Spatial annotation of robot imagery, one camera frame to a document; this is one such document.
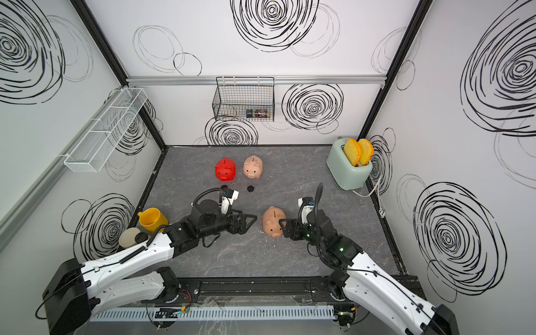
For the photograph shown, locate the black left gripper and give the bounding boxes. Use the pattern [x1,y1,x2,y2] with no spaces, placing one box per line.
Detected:
[200,207,258,240]

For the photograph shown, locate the orange-tan piggy bank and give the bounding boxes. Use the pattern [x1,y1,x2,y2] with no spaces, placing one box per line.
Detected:
[262,206,286,238]

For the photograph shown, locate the red piggy bank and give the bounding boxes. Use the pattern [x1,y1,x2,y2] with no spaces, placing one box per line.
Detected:
[215,158,236,181]

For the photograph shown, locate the light pink piggy bank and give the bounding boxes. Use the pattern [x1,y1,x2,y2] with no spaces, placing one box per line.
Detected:
[243,155,263,179]

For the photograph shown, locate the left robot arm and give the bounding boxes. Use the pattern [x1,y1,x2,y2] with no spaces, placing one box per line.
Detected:
[41,198,258,334]

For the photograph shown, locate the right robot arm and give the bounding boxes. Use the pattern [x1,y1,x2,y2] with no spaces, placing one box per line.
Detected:
[279,210,459,334]

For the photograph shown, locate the yellow mug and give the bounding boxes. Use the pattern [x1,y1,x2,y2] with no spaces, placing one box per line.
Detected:
[138,208,168,233]

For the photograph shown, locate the mint green toaster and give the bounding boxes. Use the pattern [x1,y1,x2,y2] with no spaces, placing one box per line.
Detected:
[327,138,373,191]

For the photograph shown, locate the yellow jar with black lid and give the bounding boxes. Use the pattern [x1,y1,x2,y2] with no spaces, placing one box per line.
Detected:
[134,232,149,245]

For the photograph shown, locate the yellow toast slice left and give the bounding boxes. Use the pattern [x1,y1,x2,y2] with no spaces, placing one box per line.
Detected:
[343,138,362,167]

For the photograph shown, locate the yellow toast slice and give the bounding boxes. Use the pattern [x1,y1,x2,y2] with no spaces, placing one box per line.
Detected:
[357,138,374,166]
[343,138,362,167]

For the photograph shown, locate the yellow toast slice right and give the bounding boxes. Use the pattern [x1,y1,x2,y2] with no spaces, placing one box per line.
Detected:
[357,138,374,166]

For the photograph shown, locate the small items in basket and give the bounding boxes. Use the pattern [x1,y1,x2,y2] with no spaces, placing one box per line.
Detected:
[246,109,270,119]

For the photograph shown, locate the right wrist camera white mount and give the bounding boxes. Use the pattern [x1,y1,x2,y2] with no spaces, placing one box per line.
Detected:
[298,197,315,225]

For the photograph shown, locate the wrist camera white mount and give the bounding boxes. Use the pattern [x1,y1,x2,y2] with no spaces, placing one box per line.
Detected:
[220,187,239,216]
[298,197,315,225]

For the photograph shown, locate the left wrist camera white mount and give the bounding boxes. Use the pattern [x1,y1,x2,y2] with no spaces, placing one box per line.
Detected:
[220,187,239,216]

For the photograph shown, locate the black corrugated left cable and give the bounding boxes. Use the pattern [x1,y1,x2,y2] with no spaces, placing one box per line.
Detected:
[191,187,223,208]

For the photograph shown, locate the black corrugated cable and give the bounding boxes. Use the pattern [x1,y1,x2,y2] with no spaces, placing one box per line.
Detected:
[313,182,325,214]
[191,187,223,208]

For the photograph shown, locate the black corrugated right cable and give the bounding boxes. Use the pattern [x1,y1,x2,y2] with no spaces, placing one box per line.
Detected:
[313,182,325,214]

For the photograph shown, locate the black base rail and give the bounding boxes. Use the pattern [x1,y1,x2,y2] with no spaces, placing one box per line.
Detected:
[151,276,350,306]

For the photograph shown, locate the white toaster power cable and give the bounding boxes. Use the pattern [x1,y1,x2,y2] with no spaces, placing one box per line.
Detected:
[352,167,386,219]

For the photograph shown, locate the white slotted cable duct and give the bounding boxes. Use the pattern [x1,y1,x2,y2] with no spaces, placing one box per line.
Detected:
[90,306,336,322]

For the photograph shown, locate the black wire wall basket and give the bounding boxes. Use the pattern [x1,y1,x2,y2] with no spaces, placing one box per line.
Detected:
[212,76,276,122]

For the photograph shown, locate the white wire wall shelf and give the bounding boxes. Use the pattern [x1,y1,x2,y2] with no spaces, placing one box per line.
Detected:
[64,87,148,173]

